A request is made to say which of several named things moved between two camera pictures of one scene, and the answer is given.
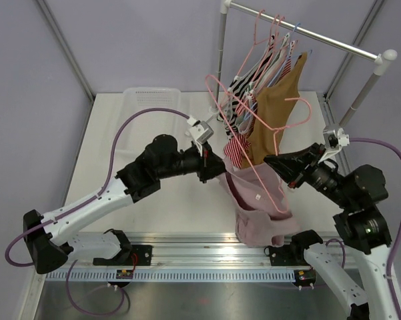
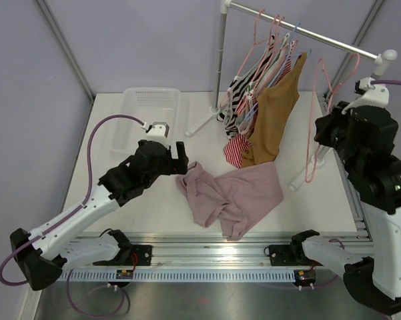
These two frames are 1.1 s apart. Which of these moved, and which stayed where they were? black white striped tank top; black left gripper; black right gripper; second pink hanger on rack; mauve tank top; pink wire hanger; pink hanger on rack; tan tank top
Moved: mauve tank top; pink wire hanger; black left gripper; black right gripper
Stayed: pink hanger on rack; second pink hanger on rack; black white striped tank top; tan tank top
